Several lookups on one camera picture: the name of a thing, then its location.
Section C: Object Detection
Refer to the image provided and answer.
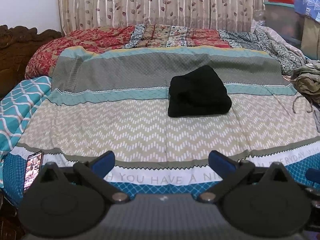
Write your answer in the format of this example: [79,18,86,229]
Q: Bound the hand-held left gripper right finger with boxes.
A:
[199,150,288,204]

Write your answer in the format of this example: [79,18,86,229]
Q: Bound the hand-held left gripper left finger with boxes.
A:
[37,151,130,204]

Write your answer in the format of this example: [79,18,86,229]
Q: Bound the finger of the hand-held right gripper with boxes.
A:
[304,168,320,212]

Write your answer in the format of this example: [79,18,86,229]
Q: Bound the black pants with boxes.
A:
[167,65,232,118]

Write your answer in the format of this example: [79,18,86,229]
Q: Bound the patterned striped bed sheet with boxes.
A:
[2,45,320,205]

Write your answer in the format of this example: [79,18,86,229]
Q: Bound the smartphone with lit screen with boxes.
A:
[23,150,45,194]

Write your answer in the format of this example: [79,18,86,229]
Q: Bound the olive green clothes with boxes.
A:
[291,60,320,133]

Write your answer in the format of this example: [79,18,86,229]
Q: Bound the teal white patterned pillow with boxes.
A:
[0,76,52,161]

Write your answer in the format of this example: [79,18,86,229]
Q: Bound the red floral quilt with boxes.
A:
[25,24,253,79]

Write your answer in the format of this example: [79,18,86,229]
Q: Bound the grey blue patterned blanket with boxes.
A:
[251,26,308,75]

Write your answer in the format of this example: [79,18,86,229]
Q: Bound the beige fabric storage bag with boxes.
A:
[300,15,320,61]

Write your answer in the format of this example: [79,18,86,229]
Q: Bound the carved wooden headboard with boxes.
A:
[0,24,63,101]

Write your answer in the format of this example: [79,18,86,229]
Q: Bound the clear plastic storage box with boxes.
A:
[264,1,304,49]

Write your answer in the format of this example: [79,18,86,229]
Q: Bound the beige leaf print curtain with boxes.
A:
[57,0,273,36]

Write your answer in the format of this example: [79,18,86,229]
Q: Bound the blue cardboard box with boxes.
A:
[294,0,320,22]

